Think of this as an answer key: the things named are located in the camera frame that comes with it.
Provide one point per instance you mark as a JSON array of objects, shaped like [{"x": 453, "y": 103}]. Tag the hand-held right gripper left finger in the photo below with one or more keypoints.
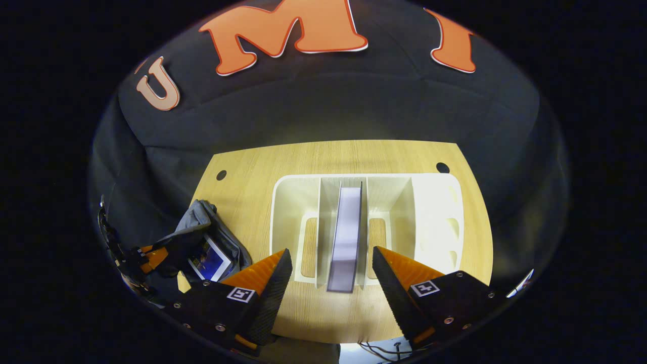
[{"x": 268, "y": 298}]

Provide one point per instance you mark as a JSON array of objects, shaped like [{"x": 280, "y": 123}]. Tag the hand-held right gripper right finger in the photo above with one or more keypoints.
[{"x": 394, "y": 298}]

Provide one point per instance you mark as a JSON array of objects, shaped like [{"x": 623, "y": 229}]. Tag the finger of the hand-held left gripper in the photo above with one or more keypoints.
[{"x": 151, "y": 258}]

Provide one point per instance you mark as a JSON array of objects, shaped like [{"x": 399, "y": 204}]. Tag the white book with blue picture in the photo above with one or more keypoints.
[{"x": 210, "y": 260}]

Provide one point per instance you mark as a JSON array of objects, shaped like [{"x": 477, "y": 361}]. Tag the grey schoolbag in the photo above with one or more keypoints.
[{"x": 202, "y": 222}]

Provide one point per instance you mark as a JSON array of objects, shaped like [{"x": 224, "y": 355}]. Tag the dark blue book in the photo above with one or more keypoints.
[{"x": 346, "y": 237}]

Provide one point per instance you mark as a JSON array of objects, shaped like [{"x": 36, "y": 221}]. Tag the white bookshelf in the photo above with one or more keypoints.
[{"x": 429, "y": 217}]

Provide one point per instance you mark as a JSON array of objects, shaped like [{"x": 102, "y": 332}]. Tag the black backdrop cloth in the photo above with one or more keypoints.
[{"x": 328, "y": 111}]

